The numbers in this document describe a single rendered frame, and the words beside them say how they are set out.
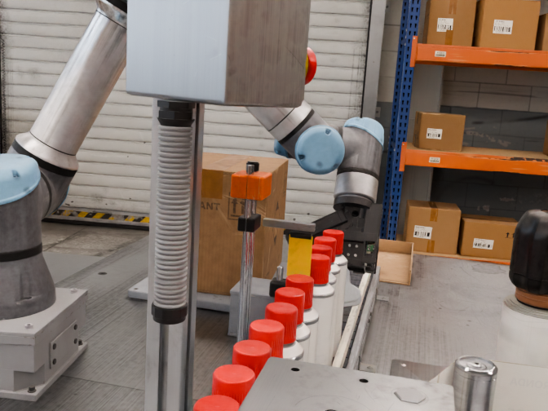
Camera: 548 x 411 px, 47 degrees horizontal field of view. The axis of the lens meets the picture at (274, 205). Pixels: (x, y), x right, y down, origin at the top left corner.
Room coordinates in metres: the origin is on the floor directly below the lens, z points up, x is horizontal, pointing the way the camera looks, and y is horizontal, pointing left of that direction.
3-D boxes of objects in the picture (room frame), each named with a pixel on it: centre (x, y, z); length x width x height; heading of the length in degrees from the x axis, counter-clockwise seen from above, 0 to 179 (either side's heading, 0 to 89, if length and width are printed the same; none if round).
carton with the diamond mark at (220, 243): (1.45, 0.11, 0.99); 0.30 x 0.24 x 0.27; 171
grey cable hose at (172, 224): (0.58, 0.09, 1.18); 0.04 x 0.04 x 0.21
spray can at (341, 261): (0.96, -0.10, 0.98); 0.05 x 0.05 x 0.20
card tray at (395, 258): (1.69, -0.26, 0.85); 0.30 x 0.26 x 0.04; 167
